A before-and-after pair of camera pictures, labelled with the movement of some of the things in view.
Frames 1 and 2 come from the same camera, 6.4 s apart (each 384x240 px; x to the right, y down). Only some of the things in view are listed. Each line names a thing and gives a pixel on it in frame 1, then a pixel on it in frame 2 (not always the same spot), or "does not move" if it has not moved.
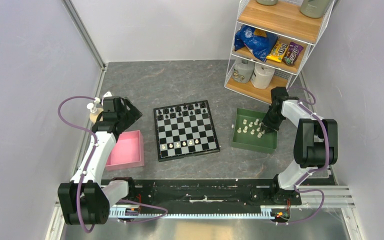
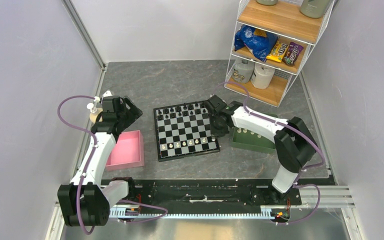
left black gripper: [133, 114] does not move
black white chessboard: [185, 130] does not move
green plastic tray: [247, 134] does not move
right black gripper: [271, 126] to [215, 132]
